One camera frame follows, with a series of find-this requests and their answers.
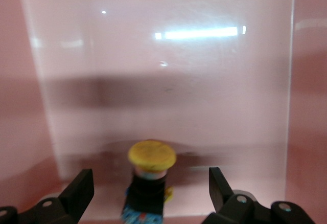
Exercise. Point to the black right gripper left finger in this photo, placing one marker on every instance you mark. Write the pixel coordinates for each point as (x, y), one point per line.
(64, 208)

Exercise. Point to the yellow capped push button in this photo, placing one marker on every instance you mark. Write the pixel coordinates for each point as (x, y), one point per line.
(152, 155)

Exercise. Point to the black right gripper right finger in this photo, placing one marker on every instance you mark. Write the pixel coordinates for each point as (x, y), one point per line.
(237, 208)

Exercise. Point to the pink plastic tray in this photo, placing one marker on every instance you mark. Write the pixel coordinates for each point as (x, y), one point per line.
(163, 80)

